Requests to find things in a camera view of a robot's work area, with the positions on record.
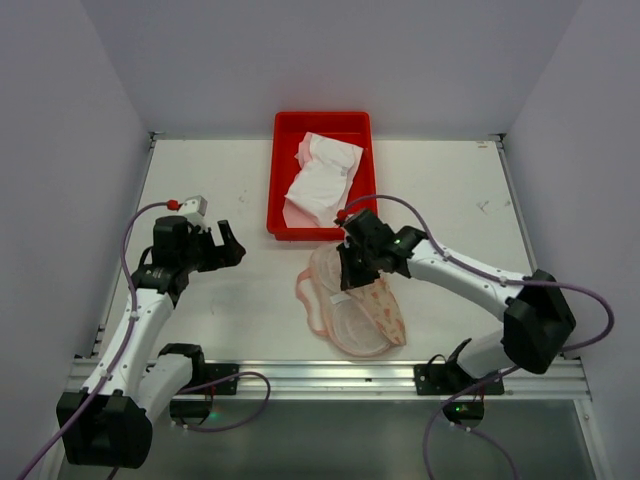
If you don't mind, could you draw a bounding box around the pink tulip mesh laundry bag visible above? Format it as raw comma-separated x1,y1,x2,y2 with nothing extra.
295,244,407,358

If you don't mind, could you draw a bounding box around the pink bra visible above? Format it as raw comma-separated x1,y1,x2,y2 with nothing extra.
282,131,346,230

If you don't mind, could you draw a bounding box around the white bra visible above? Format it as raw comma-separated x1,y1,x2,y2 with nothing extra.
284,133,365,226

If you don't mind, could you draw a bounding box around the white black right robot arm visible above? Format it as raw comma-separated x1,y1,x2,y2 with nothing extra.
335,209,576,391

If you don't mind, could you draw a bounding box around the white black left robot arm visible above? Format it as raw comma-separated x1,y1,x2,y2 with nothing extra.
56,214,246,469

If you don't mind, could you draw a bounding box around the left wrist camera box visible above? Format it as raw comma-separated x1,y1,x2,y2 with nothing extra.
178,195,208,223

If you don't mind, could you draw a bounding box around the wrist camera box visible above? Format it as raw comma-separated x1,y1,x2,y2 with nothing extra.
334,209,358,235
178,195,208,223

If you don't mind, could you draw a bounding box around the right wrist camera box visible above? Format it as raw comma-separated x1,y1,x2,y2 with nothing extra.
334,209,358,235

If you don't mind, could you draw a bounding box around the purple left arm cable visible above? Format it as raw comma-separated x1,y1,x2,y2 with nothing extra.
14,198,271,480

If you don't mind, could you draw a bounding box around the aluminium mounting rail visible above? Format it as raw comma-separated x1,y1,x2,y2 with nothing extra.
64,360,589,401

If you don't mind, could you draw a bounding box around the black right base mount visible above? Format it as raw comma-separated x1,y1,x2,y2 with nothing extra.
413,348,505,428

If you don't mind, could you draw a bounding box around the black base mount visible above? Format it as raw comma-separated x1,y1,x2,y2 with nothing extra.
413,348,505,428
169,363,240,425

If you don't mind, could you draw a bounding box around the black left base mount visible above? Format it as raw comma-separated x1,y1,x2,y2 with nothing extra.
169,363,240,425

